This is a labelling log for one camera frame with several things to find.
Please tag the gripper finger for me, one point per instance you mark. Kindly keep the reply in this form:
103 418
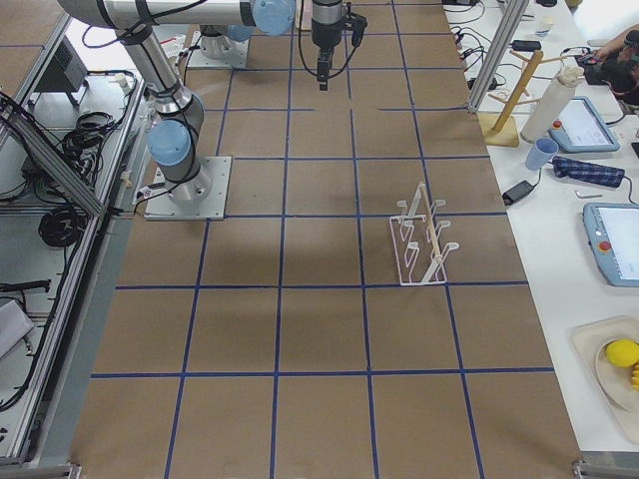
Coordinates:
320 73
325 73

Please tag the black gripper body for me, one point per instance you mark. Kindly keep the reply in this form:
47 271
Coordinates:
323 31

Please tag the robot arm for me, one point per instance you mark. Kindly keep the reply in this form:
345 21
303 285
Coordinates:
327 25
173 140

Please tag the white dish rack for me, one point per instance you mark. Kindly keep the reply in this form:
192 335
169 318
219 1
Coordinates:
415 233

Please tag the blue cup on desk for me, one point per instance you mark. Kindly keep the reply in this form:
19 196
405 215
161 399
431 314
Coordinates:
542 151

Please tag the wooden mug tree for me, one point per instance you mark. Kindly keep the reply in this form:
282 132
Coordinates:
501 130

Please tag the black power adapter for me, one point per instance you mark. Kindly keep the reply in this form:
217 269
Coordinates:
517 193

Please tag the white thermos bottle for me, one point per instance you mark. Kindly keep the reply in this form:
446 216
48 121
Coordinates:
554 99

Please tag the blue plaid cloth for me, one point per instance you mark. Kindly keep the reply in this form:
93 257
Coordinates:
587 172

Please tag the blue teach pendant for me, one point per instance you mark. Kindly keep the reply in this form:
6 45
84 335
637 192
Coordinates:
612 231
580 129

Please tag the yellow lemon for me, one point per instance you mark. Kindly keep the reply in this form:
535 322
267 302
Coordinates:
622 352

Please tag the beige plate tray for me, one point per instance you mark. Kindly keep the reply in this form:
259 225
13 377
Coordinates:
614 382

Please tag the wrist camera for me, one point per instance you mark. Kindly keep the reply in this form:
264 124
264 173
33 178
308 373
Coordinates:
356 24

